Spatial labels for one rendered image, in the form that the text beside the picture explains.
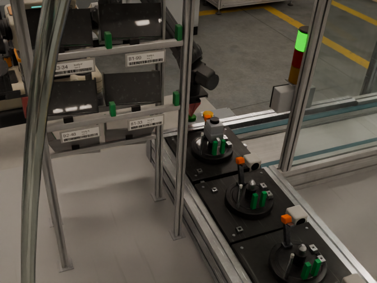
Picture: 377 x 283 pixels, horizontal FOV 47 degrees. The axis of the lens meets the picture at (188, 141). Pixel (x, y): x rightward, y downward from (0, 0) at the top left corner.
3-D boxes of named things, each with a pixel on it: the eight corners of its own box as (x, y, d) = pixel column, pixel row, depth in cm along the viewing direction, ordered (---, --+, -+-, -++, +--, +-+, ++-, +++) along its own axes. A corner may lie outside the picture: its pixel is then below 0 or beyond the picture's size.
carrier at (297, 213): (193, 189, 131) (196, 156, 124) (262, 172, 139) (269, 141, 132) (229, 248, 113) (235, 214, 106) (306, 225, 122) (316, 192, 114)
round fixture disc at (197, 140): (184, 142, 147) (184, 138, 146) (221, 135, 152) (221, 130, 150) (201, 167, 137) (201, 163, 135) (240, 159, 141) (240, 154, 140)
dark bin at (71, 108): (50, 104, 122) (47, 77, 121) (97, 100, 125) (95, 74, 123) (38, 117, 95) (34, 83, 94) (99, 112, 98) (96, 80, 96)
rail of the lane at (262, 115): (146, 155, 158) (146, 131, 152) (342, 115, 188) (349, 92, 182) (151, 164, 154) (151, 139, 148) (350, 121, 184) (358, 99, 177)
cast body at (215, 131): (203, 132, 143) (204, 114, 139) (215, 130, 144) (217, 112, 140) (212, 147, 136) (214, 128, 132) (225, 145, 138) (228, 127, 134)
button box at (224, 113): (178, 128, 166) (178, 115, 162) (226, 119, 173) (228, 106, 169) (184, 138, 161) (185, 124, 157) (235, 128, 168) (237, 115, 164)
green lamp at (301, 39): (291, 45, 120) (294, 28, 117) (306, 44, 122) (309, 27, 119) (301, 53, 116) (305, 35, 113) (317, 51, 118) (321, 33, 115)
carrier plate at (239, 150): (165, 142, 150) (165, 137, 149) (227, 129, 158) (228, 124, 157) (192, 186, 132) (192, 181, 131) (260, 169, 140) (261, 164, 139)
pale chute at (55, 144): (58, 156, 135) (56, 142, 136) (100, 152, 138) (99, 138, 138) (45, 141, 108) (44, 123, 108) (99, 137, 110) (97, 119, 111)
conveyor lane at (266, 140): (164, 162, 155) (165, 140, 149) (352, 122, 183) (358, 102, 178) (196, 217, 134) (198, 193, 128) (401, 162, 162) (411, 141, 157)
